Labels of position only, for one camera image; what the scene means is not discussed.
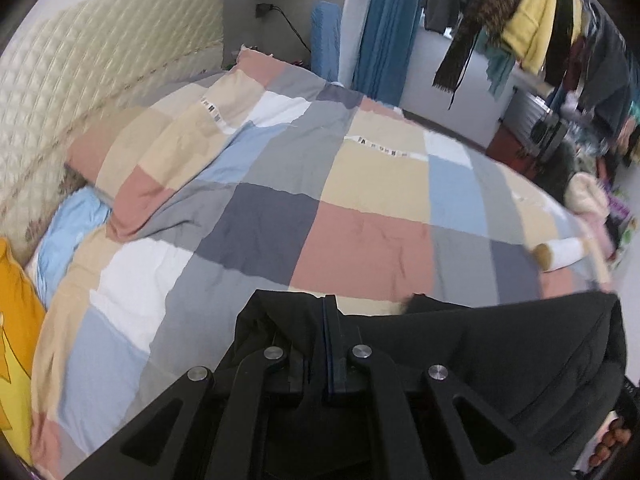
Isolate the black padded jacket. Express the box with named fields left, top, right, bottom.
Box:
left=207, top=290, right=627, bottom=479

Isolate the pile of clothes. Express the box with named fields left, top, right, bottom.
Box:
left=534, top=125, right=639, bottom=266

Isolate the person right hand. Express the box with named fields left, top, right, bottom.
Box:
left=588, top=417, right=631, bottom=468

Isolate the yellow cushion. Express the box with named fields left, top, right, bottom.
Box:
left=0, top=237, right=46, bottom=465

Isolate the patchwork colour block duvet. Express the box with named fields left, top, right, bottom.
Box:
left=32, top=50, right=611, bottom=479

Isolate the light blue pillow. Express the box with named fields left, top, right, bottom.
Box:
left=25, top=185, right=111, bottom=310

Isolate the silver ribbed suitcase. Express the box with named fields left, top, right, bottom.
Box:
left=501, top=88, right=568, bottom=162

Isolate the denim jacket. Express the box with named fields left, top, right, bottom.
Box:
left=579, top=6, right=631, bottom=138

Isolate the dark red hanging garment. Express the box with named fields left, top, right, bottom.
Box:
left=563, top=35, right=588, bottom=92

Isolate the teal hanging cloth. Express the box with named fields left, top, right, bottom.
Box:
left=474, top=28, right=515, bottom=100

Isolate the yellow fleece jacket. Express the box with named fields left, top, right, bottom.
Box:
left=501, top=0, right=556, bottom=75

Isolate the cream quilted headboard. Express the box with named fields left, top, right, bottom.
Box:
left=1, top=0, right=224, bottom=263

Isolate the black hanging garment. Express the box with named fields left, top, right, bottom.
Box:
left=544, top=0, right=574, bottom=87

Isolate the blue ironing board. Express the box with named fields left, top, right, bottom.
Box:
left=310, top=0, right=342, bottom=81

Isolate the blue curtain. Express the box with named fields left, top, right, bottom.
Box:
left=352, top=0, right=421, bottom=106

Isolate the brown plaid scarf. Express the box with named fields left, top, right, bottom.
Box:
left=432, top=0, right=520, bottom=105

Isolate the black wall charger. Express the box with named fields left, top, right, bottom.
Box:
left=255, top=2, right=311, bottom=68

